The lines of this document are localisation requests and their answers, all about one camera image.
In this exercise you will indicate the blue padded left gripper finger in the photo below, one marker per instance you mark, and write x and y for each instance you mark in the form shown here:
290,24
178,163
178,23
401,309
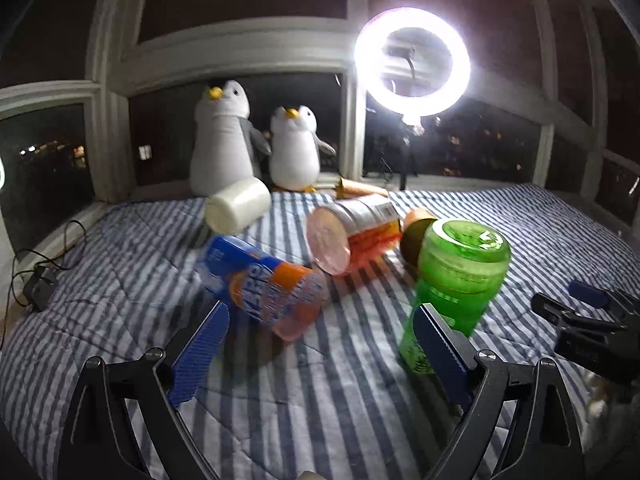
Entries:
616,302

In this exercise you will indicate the green plastic bottle cup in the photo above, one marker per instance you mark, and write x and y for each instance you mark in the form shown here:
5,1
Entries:
461,267

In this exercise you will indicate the small plush penguin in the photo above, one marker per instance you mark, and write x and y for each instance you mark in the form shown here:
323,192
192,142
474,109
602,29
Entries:
294,161

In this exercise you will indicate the black power adapter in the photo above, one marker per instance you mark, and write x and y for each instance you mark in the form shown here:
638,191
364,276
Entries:
40,287

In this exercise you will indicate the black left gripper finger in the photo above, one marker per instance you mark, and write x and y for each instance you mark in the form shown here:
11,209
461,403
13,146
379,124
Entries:
559,315

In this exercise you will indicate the clear orange plastic bottle cup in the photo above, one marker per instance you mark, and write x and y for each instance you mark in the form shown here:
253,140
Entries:
344,236

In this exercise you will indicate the bright ring light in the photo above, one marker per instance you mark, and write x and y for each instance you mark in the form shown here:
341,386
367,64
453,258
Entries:
369,57

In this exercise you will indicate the blue orange Arctic Ocean bottle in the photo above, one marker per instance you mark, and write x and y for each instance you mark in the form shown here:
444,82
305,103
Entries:
284,297

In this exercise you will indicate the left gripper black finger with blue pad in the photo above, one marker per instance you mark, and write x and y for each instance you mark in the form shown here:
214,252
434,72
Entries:
542,438
98,439

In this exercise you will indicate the brown round cup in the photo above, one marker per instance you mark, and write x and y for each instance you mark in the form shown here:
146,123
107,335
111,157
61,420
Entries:
416,223

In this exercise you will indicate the white plastic cup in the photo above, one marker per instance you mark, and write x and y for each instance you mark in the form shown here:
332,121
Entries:
237,206

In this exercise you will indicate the blue white striped quilt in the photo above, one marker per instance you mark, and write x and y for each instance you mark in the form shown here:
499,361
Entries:
338,401

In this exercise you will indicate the brown paper cup lying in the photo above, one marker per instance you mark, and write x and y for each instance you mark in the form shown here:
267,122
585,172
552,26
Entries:
347,189

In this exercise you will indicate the large plush penguin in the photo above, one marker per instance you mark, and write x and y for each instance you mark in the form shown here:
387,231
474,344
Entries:
225,140

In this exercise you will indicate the black ring light stand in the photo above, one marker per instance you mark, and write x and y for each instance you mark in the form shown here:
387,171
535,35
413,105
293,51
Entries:
387,148

